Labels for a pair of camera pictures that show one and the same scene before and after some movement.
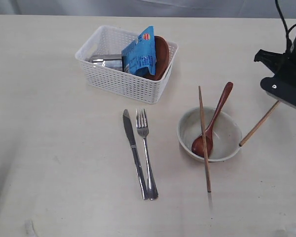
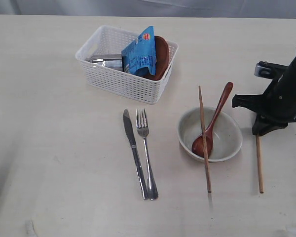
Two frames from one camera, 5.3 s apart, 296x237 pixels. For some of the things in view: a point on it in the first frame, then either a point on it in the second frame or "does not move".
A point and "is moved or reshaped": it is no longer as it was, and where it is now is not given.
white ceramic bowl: x=227 y=133 does not move
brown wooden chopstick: x=207 y=165 does not move
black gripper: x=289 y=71 → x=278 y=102
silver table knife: x=132 y=140 does not move
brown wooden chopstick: x=259 y=125 is moved or reshaped
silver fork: x=143 y=129 does not move
